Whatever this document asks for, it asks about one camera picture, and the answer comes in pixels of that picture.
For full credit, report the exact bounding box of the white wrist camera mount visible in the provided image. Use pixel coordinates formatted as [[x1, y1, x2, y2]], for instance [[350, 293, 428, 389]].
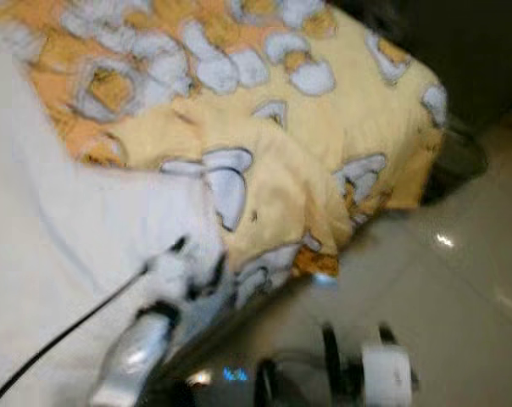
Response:
[[146, 250, 210, 310], [360, 341, 414, 407]]

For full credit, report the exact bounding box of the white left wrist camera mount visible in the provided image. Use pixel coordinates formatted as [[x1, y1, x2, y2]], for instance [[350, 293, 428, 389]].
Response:
[[146, 250, 210, 310]]

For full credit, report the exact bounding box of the white quilted mattress pad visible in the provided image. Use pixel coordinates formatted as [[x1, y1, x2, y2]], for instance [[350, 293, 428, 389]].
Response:
[[0, 17, 223, 407]]

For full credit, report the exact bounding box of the yellow cartoon print blanket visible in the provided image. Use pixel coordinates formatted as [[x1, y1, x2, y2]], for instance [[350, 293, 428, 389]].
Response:
[[0, 0, 452, 306]]

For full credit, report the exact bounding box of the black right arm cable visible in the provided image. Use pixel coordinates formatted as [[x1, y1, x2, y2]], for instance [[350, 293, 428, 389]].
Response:
[[320, 324, 352, 399]]

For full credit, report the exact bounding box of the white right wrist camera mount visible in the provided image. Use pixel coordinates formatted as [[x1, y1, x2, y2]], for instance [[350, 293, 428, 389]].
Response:
[[360, 341, 414, 407]]

